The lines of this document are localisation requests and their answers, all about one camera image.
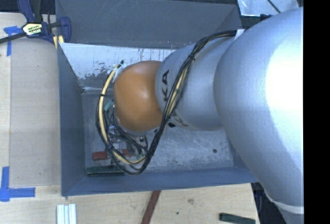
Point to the dark green flat block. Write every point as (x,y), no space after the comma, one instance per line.
(103,171)

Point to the grey metal bin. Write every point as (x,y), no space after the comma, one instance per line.
(144,17)

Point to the pale wood board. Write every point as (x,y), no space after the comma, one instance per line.
(33,114)

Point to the red-brown flat block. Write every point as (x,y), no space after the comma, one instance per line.
(99,155)
(150,207)

